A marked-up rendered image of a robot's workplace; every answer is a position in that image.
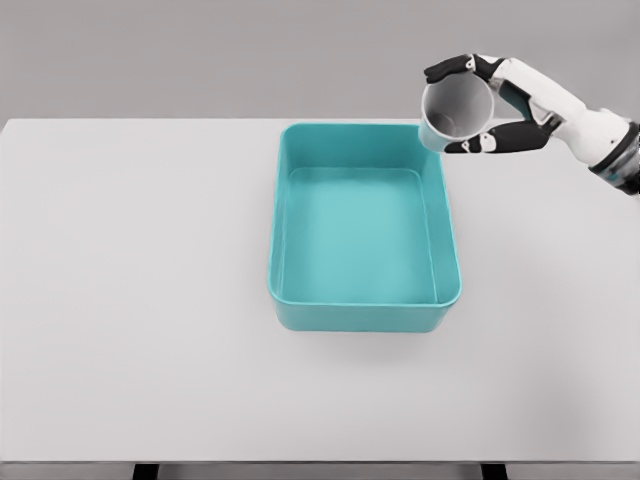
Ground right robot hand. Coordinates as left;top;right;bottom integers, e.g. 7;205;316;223
423;52;589;155

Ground teal paper cup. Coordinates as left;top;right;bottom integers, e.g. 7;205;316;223
417;71;496;153

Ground teal rectangular basket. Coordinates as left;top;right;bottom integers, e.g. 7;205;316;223
267;122;463;334

